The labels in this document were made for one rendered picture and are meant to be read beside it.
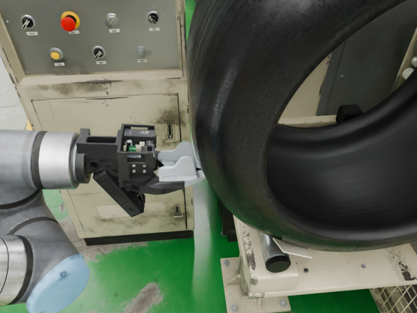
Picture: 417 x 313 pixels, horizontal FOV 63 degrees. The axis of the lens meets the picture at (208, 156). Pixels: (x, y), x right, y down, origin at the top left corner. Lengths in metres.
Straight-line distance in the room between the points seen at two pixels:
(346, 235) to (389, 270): 0.23
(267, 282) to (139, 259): 1.11
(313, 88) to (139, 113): 0.61
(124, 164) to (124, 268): 1.22
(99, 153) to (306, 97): 0.52
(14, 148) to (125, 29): 0.66
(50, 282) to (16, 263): 0.05
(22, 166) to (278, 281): 0.47
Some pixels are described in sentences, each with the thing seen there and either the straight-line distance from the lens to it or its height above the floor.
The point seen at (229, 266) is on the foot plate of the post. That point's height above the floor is 0.01.
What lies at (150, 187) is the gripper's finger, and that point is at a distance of 0.53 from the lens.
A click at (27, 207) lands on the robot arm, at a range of 0.61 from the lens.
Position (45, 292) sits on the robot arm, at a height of 1.00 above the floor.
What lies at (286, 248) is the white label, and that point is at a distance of 0.60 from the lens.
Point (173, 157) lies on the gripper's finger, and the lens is 0.57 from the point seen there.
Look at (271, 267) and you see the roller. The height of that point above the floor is 0.90.
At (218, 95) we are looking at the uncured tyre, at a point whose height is 1.24.
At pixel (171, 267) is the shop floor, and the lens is 1.67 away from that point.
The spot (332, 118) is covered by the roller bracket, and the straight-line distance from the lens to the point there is 0.89.
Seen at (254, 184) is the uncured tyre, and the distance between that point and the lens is 0.44.
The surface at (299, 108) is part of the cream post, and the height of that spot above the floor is 0.97.
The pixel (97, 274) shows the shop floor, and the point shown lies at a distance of 1.72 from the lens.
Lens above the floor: 1.43
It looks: 42 degrees down
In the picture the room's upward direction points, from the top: straight up
